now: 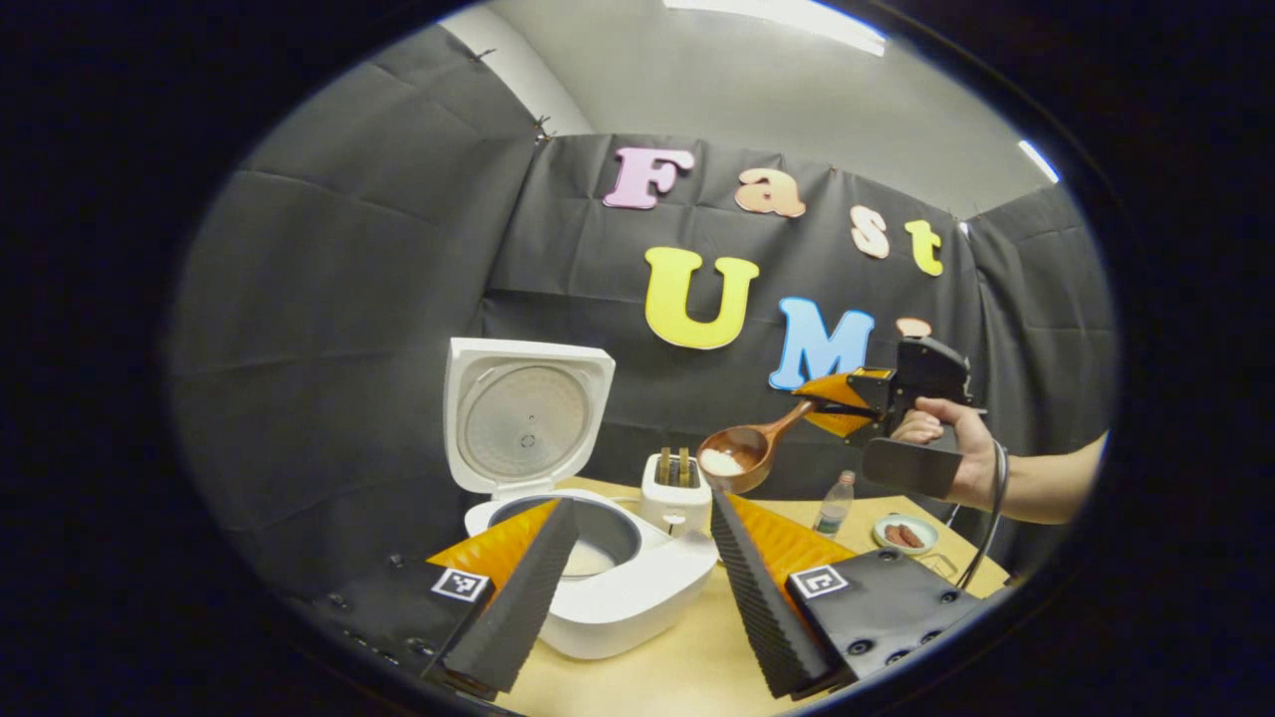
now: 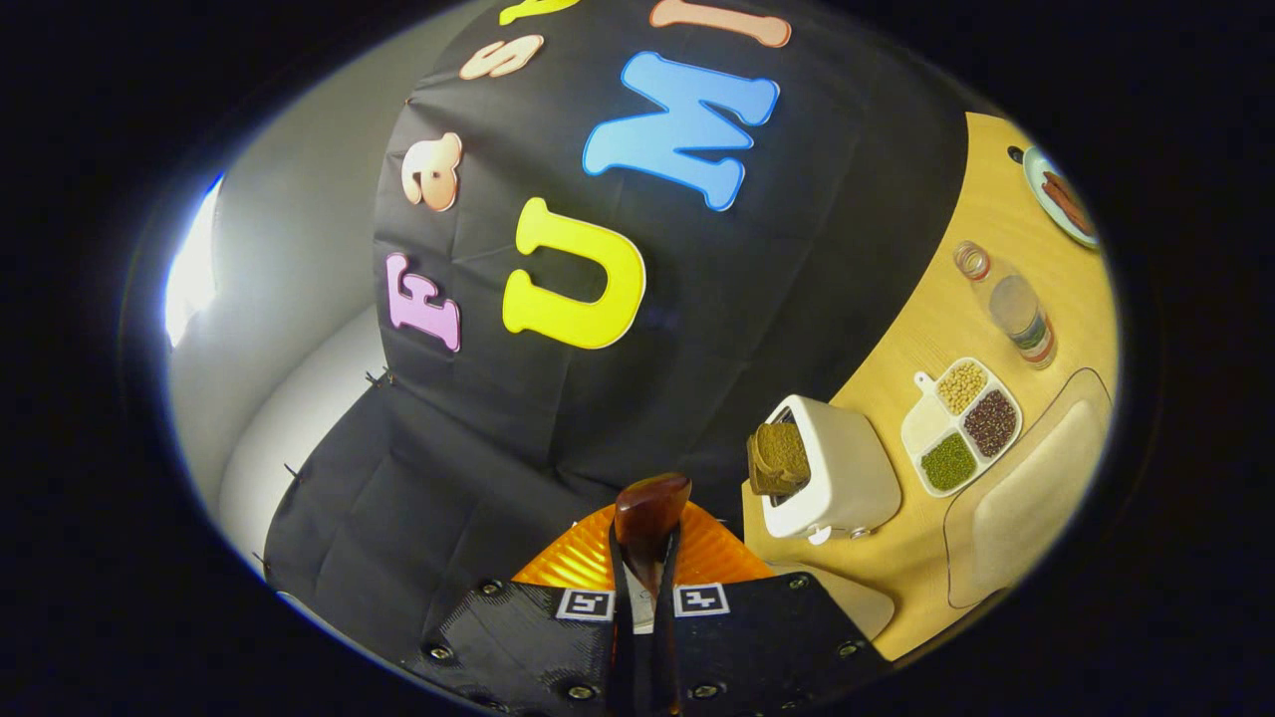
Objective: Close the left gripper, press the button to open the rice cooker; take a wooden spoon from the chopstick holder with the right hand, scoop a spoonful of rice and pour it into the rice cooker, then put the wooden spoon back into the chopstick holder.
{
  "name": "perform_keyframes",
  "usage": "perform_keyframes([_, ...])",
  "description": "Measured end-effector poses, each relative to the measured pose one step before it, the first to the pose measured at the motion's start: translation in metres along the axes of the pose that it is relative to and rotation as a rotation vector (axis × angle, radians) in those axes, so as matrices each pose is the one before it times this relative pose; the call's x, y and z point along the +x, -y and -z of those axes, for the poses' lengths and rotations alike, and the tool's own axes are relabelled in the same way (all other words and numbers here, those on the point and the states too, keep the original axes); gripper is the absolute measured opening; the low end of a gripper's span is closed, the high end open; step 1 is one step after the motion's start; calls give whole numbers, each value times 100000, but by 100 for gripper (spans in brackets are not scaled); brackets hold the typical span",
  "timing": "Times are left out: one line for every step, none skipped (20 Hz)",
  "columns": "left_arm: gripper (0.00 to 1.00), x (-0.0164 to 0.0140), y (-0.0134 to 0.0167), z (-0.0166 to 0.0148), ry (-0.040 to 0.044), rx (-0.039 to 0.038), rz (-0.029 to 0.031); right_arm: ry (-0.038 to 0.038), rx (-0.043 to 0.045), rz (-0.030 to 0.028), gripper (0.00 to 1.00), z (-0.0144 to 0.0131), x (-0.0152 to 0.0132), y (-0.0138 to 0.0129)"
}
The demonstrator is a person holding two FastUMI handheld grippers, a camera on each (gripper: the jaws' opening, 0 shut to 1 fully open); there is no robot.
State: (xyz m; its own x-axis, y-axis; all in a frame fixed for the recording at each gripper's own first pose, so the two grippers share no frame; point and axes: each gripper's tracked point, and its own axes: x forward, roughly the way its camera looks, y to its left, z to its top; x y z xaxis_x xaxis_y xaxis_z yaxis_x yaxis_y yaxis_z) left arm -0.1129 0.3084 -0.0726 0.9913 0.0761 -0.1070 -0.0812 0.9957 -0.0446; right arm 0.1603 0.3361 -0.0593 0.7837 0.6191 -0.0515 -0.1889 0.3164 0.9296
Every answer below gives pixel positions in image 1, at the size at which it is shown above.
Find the clear plastic bottle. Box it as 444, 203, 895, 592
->
814, 470, 856, 539

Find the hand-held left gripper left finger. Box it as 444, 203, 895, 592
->
299, 498, 581, 698

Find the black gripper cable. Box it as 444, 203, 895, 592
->
954, 441, 1010, 591

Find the small ceiling light panel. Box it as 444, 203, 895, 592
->
1018, 139, 1060, 185

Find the pale green plate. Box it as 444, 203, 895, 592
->
873, 513, 940, 556

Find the white toaster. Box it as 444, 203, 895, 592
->
640, 448, 713, 537

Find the black backdrop cloth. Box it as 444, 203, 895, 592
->
169, 25, 1117, 598

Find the white rice cooker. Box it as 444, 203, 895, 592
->
443, 337, 720, 660

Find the large ceiling light panel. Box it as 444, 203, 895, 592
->
662, 0, 888, 58

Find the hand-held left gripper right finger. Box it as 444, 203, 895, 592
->
709, 488, 997, 700

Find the brown wooden spoon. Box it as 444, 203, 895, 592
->
697, 398, 818, 496

